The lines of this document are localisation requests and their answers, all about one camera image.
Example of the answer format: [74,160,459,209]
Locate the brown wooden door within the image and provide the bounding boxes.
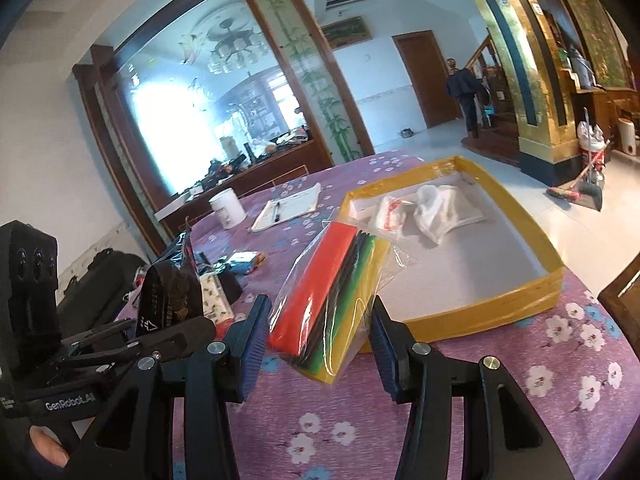
[393,30,462,128]

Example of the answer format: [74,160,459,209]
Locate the white printed plastic bag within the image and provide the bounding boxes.
[369,194,414,235]

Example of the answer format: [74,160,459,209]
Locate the wooden chair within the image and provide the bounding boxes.
[598,257,640,356]

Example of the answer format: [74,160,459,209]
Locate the blue orange cloth pack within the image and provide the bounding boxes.
[218,252,266,275]

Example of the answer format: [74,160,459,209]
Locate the black bag on seat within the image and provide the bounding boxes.
[58,248,145,338]

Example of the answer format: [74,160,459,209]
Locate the purple floral tablecloth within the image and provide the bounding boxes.
[114,152,640,480]

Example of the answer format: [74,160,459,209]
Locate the yellow taped cardboard tray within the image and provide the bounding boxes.
[340,156,563,342]

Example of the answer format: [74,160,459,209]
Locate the colourful bags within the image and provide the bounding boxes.
[268,221,419,385]

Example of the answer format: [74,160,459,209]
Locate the black snack packet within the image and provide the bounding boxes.
[136,226,203,337]

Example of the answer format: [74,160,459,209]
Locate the broom and dustpan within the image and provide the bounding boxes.
[546,108,610,212]

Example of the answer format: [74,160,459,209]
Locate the white towel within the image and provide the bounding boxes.
[413,184,485,245]

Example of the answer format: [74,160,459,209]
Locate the white notepad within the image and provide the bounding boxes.
[250,183,322,232]

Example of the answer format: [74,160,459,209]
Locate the white plastic jar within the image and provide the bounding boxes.
[208,188,247,230]

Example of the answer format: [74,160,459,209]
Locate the person's left hand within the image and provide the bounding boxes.
[29,426,70,468]

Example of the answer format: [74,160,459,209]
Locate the wooden counter with clutter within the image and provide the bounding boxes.
[154,129,334,236]

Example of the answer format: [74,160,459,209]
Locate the lemon print tissue pack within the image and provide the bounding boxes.
[200,273,235,326]

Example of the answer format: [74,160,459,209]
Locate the person in dark jacket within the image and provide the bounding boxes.
[446,58,484,139]

